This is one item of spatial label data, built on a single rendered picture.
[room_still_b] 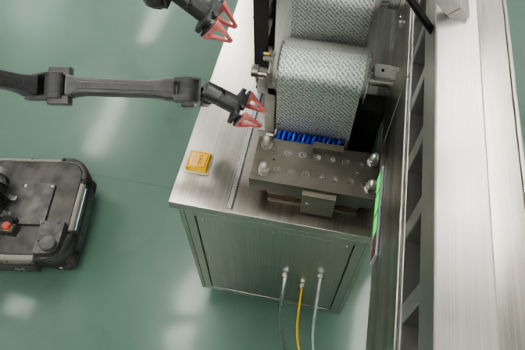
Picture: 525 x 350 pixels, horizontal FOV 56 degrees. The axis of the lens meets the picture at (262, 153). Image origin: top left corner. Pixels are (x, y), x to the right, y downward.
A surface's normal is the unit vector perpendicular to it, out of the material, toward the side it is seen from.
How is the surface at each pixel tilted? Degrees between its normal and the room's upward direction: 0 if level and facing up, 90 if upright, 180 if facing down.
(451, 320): 0
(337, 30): 92
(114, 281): 0
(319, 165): 0
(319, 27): 92
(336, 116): 90
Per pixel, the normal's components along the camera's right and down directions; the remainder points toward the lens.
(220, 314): 0.00, -0.56
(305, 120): -0.20, 0.81
